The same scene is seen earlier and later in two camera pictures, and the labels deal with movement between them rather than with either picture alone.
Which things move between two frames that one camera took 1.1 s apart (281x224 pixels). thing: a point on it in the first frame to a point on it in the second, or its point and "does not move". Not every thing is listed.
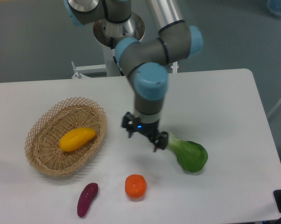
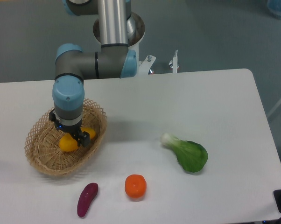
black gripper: [149, 129] to [74, 129]
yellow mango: [73, 139] does not move
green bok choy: [191, 157] does not move
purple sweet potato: [88, 192] does not move
